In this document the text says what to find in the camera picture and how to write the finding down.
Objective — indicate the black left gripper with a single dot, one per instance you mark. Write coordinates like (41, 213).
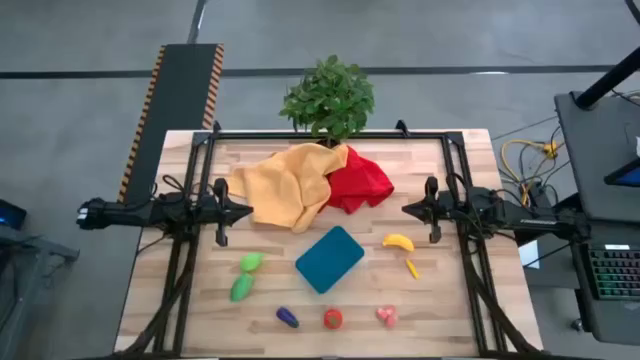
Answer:
(221, 212)

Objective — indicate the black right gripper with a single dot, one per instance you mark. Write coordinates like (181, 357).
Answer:
(434, 210)

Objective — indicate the yellow toy banana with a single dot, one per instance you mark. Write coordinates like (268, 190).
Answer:
(398, 242)

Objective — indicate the round green toy produce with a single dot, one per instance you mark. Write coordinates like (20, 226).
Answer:
(250, 262)

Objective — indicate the small yellow toy produce piece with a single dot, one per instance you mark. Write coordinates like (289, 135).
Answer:
(412, 269)

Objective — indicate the red toy tomato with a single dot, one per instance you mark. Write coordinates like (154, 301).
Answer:
(333, 319)

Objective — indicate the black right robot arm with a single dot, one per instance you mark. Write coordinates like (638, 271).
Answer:
(525, 216)

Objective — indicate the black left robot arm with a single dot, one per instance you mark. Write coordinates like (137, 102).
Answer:
(125, 214)

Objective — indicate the elongated green toy produce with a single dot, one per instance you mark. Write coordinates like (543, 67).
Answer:
(242, 287)

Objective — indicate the yellow-orange cloth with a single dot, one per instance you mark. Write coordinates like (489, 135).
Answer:
(285, 185)

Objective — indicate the red cloth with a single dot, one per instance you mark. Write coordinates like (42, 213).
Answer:
(357, 182)

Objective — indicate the teal rectangular plate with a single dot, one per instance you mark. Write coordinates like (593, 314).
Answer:
(330, 260)

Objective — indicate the purple toy eggplant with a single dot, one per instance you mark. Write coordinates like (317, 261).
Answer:
(287, 317)

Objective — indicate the white paper sheet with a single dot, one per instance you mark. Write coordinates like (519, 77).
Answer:
(529, 255)

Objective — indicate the black ramp with hazard stripes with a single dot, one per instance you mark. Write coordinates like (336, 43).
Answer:
(175, 100)

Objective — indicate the green potted plant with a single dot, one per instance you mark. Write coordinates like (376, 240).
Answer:
(330, 97)

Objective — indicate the grey desk top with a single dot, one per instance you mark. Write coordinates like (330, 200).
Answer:
(595, 165)

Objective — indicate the black caster wheel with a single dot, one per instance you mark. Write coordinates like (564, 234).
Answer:
(577, 325)

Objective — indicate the backlit black keyboard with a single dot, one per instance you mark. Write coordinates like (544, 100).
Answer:
(615, 272)

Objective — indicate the grey metal stand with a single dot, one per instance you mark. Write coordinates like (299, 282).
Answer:
(30, 250)

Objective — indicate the tablet with blue screen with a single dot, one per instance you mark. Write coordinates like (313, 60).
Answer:
(627, 176)

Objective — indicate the grey desk with keyboard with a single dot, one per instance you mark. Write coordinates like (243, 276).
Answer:
(600, 320)

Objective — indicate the black device with blue light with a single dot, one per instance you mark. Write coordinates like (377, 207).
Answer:
(12, 215)

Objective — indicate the black pole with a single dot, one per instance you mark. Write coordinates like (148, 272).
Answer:
(605, 80)

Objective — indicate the black metal rig frame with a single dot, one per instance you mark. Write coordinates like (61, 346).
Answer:
(330, 135)

